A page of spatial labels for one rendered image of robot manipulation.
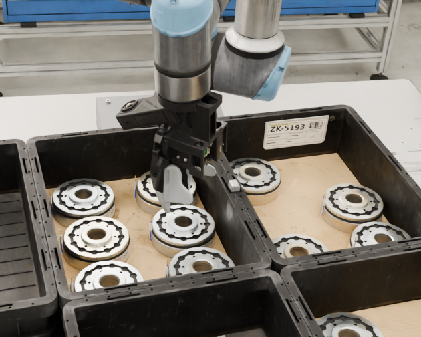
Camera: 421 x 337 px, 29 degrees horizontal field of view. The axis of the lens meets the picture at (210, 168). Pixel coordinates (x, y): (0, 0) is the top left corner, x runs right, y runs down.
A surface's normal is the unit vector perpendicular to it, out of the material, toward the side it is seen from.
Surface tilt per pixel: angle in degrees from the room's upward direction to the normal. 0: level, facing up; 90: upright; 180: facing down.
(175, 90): 97
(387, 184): 90
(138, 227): 0
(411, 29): 0
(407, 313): 0
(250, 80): 92
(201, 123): 97
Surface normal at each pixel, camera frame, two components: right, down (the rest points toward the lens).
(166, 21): -0.49, 0.54
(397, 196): -0.96, 0.11
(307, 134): 0.29, 0.56
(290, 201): 0.07, -0.82
